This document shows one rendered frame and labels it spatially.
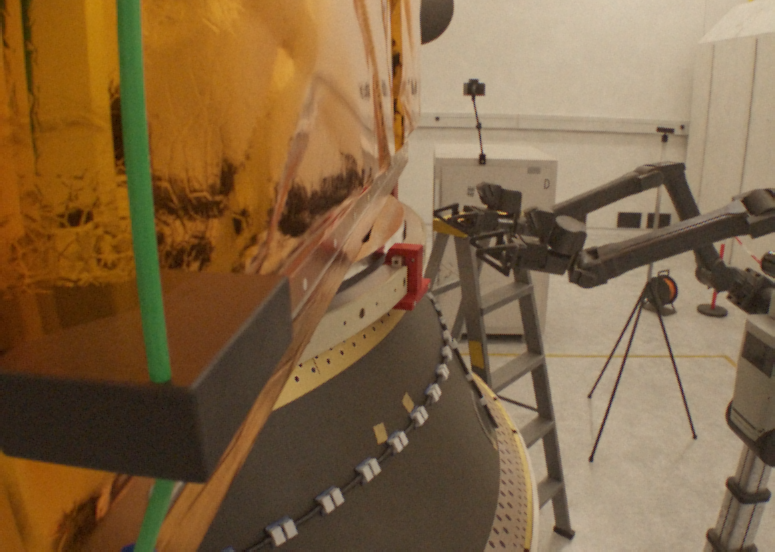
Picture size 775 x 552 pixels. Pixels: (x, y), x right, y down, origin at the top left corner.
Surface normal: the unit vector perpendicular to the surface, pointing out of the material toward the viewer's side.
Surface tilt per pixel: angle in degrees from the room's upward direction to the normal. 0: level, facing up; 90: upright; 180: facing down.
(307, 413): 62
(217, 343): 0
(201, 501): 90
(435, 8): 90
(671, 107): 90
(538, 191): 90
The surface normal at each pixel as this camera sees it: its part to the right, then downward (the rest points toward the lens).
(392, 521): 0.74, -0.31
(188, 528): 0.99, 0.03
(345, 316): 0.85, 0.15
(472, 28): -0.07, 0.29
